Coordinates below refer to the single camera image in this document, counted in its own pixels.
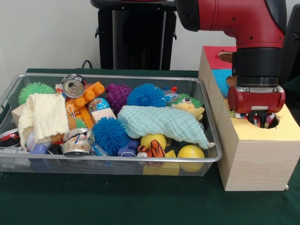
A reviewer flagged orange plastic building block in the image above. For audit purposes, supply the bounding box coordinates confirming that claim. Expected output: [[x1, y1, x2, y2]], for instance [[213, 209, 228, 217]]
[[65, 81, 105, 111]]

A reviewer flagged dark green table cloth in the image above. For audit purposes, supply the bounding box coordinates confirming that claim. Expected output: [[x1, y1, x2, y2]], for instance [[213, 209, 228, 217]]
[[0, 67, 300, 225], [282, 76, 300, 113]]

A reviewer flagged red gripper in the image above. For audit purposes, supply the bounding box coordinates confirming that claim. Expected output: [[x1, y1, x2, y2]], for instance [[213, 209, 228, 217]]
[[227, 85, 286, 128]]

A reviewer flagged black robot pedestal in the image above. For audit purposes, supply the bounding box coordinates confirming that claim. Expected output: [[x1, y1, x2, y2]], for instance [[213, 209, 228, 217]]
[[90, 0, 183, 70]]

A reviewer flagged wooden box with three holes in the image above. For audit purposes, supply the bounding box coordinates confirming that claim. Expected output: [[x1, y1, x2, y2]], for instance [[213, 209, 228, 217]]
[[198, 45, 300, 192]]

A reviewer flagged cream waffle cloth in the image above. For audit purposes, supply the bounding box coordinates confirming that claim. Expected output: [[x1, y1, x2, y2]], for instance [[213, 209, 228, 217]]
[[18, 93, 70, 148]]

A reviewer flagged black upright panel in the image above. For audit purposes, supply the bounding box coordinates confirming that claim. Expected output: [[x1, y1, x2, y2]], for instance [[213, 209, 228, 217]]
[[280, 3, 300, 85]]

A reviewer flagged light blue waffle cloth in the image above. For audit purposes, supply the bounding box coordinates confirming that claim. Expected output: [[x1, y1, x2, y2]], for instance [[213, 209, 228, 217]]
[[118, 105, 216, 150]]

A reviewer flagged globe print ball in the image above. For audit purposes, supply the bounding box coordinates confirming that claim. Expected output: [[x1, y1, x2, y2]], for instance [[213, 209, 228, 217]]
[[88, 97, 110, 113]]

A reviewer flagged silver drink can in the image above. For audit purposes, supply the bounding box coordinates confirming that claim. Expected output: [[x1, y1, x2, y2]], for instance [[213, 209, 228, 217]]
[[61, 74, 86, 98]]

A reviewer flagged blue spiky rubber ball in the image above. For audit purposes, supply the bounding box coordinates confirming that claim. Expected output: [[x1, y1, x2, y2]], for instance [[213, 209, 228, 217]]
[[126, 83, 166, 108], [92, 116, 130, 157]]

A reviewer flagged colourful dotted cloth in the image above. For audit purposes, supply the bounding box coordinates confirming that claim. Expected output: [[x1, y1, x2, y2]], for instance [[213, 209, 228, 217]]
[[228, 109, 277, 129]]

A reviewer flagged shallow clear mesh bin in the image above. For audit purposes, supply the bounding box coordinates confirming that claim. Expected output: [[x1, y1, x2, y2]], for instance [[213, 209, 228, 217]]
[[0, 72, 223, 178]]

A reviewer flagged green spiky rubber ball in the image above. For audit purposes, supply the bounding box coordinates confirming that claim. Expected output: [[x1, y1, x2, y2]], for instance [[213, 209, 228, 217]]
[[18, 82, 57, 105]]

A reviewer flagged purple knobbly ball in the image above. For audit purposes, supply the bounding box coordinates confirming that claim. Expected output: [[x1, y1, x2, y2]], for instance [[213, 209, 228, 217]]
[[105, 82, 132, 113]]

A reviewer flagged orange tiger plush toy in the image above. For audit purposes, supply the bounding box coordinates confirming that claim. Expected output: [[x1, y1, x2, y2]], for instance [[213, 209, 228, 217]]
[[137, 140, 168, 158]]

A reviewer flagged green spiky monster toy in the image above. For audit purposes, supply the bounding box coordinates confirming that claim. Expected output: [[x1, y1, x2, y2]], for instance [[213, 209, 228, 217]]
[[173, 93, 203, 109]]

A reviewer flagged yellow smooth ball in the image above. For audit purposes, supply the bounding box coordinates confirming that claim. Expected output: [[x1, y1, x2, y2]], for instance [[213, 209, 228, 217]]
[[177, 144, 206, 173]]

